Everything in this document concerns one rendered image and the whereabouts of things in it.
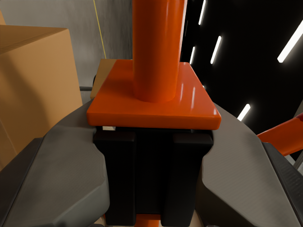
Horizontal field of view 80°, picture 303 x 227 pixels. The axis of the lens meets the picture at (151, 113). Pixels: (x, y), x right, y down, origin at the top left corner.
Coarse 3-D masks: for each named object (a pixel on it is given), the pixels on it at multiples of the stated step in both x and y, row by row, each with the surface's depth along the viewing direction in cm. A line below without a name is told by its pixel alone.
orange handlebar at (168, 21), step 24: (144, 0) 6; (168, 0) 6; (144, 24) 7; (168, 24) 7; (144, 48) 7; (168, 48) 7; (144, 72) 8; (168, 72) 8; (144, 96) 8; (168, 96) 9
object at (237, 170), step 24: (216, 144) 8; (240, 144) 8; (216, 168) 7; (240, 168) 7; (264, 168) 7; (216, 192) 6; (240, 192) 6; (264, 192) 6; (216, 216) 6; (240, 216) 5; (264, 216) 5; (288, 216) 5
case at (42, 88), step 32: (0, 32) 23; (32, 32) 24; (64, 32) 27; (0, 64) 15; (32, 64) 20; (64, 64) 27; (0, 96) 16; (32, 96) 20; (64, 96) 28; (0, 128) 16; (32, 128) 20; (0, 160) 16
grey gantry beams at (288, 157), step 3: (300, 105) 230; (300, 108) 230; (297, 111) 234; (300, 111) 229; (297, 114) 234; (285, 156) 263; (288, 156) 263; (288, 159) 265; (291, 159) 266; (291, 162) 261; (294, 162) 261
